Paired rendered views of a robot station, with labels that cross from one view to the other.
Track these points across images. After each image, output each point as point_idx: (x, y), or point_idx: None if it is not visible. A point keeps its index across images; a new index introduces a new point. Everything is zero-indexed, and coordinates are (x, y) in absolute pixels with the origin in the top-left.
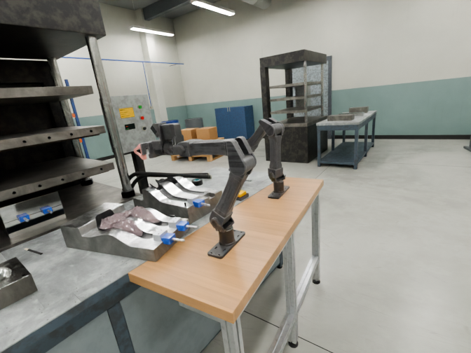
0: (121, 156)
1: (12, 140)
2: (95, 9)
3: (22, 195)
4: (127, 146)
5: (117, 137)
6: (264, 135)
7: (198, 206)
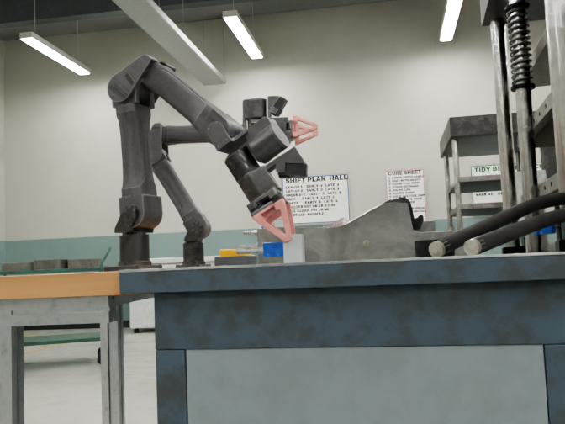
0: (555, 141)
1: (542, 104)
2: None
3: (546, 193)
4: None
5: (551, 91)
6: (168, 103)
7: None
